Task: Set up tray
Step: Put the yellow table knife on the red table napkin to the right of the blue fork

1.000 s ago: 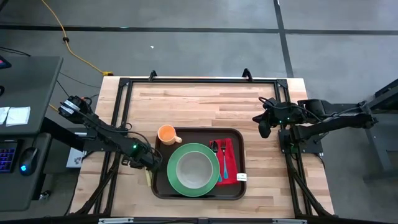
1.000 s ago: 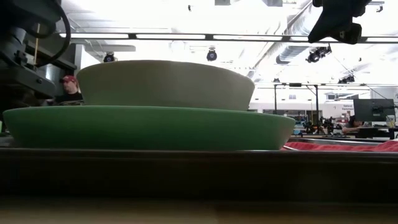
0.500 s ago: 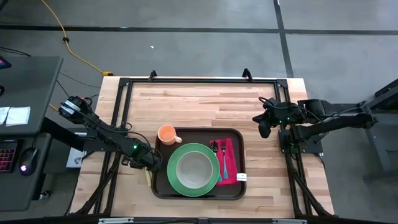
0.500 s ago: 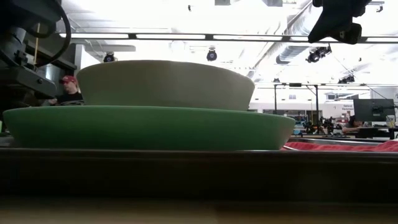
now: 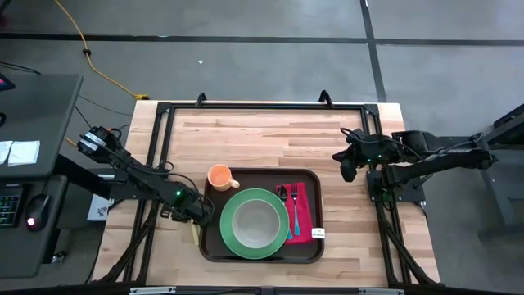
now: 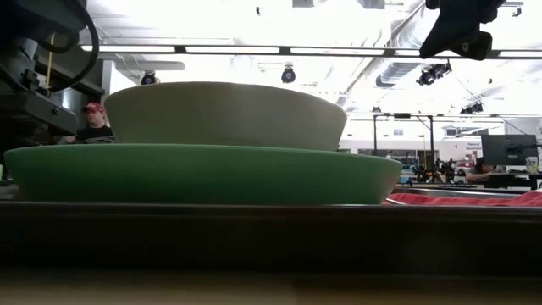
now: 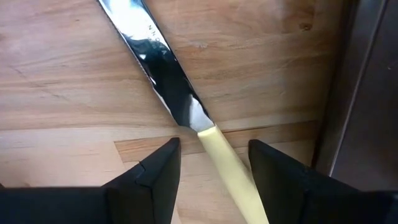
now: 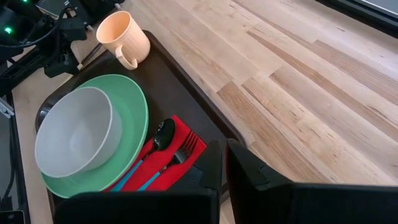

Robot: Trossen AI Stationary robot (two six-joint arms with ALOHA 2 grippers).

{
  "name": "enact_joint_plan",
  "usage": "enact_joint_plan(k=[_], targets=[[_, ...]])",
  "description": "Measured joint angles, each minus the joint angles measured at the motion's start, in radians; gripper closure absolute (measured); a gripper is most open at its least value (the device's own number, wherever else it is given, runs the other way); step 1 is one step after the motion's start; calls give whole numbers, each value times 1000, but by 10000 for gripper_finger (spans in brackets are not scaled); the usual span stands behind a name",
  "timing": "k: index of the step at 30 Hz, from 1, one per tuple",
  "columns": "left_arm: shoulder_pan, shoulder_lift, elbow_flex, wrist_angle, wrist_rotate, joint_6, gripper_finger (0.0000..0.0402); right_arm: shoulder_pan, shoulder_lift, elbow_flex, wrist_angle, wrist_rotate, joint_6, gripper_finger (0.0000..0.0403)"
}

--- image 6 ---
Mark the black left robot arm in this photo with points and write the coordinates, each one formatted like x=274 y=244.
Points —
x=25 y=84

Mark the green plate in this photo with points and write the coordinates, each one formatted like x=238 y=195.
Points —
x=203 y=175

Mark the black monitor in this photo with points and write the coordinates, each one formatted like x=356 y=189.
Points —
x=510 y=150

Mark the black workstation frame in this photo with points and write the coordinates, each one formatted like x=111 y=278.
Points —
x=431 y=140

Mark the person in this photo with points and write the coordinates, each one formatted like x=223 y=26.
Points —
x=94 y=125
x=480 y=169

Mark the brown plastic tray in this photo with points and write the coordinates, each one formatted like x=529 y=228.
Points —
x=271 y=237

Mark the red cloth napkin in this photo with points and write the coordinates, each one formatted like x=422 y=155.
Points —
x=466 y=200

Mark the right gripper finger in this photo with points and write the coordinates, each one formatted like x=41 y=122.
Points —
x=442 y=38

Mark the overhead light bar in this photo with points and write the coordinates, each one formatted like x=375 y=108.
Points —
x=233 y=49

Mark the pale grey bowl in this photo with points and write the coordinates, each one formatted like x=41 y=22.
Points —
x=224 y=118

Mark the black ceiling camera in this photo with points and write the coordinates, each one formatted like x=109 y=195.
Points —
x=148 y=79
x=472 y=108
x=427 y=77
x=288 y=75

